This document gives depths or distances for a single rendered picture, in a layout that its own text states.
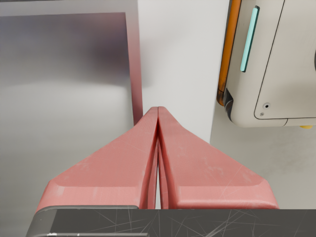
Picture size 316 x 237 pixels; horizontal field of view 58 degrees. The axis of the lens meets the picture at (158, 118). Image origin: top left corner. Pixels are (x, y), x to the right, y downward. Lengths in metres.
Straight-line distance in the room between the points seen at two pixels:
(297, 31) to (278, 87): 0.17
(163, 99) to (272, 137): 1.34
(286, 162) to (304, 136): 0.18
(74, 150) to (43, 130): 0.02
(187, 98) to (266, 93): 0.80
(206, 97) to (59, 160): 0.09
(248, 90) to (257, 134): 0.53
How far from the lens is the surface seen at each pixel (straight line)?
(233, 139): 1.40
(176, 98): 0.15
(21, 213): 0.22
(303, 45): 0.92
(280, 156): 1.59
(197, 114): 0.16
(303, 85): 0.99
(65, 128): 0.16
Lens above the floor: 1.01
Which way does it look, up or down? 54 degrees down
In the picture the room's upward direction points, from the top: 170 degrees clockwise
